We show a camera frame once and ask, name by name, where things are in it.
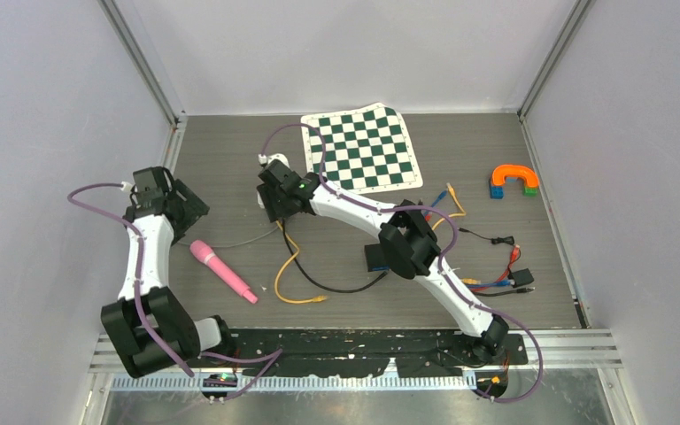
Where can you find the orange arch toy block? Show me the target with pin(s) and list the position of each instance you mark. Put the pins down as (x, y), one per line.
(508, 171)

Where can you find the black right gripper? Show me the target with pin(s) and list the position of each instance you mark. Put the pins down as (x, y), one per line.
(274, 210)

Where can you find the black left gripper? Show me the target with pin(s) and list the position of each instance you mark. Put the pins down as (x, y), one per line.
(194, 209)

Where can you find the pink marker pen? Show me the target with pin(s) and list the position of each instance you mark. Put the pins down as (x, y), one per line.
(205, 254)

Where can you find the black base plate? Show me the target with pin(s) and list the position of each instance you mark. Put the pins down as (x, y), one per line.
(357, 353)

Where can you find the black network switch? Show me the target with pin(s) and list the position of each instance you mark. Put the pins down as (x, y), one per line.
(375, 259)

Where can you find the black power adapter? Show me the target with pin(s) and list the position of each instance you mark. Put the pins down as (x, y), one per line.
(520, 278)

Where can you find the green white chessboard mat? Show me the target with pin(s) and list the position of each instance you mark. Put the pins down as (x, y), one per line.
(366, 150)

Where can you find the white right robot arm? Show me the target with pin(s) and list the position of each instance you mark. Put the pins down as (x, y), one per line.
(409, 244)

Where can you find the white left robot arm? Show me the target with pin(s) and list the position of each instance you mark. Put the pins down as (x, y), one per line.
(147, 325)

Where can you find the blue toy block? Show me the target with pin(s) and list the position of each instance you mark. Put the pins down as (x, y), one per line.
(496, 190)

